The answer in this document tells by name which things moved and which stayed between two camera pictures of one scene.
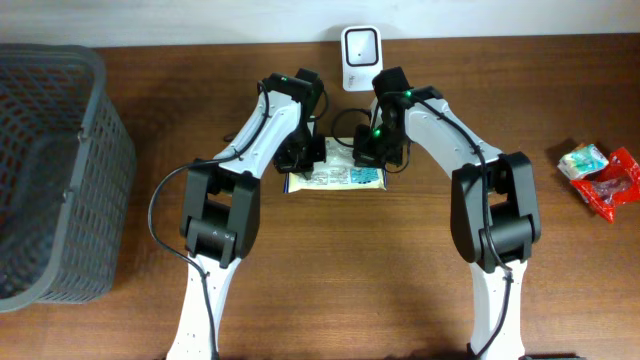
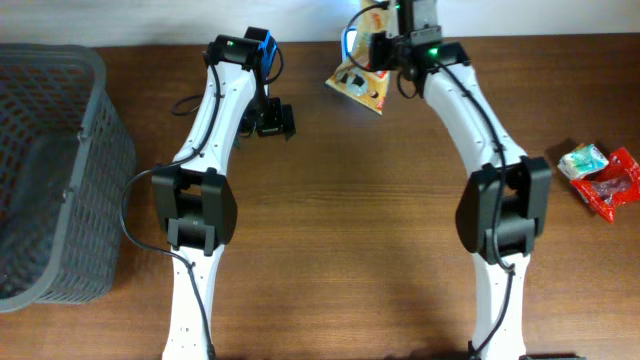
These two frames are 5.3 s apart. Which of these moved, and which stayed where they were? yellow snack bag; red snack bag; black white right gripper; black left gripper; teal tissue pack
Moved: yellow snack bag; black left gripper; black white right gripper
Stayed: teal tissue pack; red snack bag
